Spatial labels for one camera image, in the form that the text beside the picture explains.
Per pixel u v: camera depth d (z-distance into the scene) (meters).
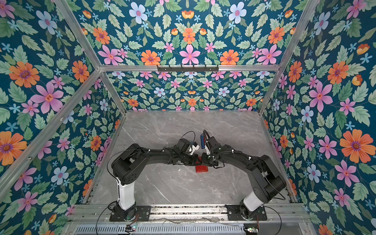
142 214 0.73
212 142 0.72
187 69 0.93
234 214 0.73
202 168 0.88
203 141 1.01
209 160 0.78
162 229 0.70
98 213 0.75
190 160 0.82
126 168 0.51
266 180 0.45
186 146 0.78
